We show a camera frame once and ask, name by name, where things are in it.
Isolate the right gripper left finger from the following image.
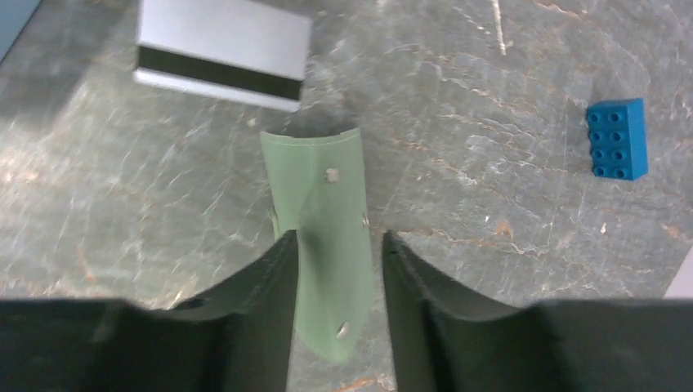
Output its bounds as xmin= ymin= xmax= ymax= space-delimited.
xmin=1 ymin=230 xmax=299 ymax=391

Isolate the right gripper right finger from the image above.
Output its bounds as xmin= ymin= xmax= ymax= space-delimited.
xmin=382 ymin=231 xmax=692 ymax=391

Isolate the green card holder wallet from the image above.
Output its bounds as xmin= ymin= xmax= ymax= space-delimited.
xmin=260 ymin=128 xmax=375 ymax=363

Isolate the silver magnetic stripe card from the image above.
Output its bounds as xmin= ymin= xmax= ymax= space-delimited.
xmin=133 ymin=0 xmax=312 ymax=112

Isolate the blue three-compartment organizer tray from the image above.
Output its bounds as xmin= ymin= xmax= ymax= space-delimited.
xmin=0 ymin=0 xmax=41 ymax=62

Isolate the blue toy brick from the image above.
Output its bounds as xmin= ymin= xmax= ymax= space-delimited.
xmin=586 ymin=98 xmax=649 ymax=181

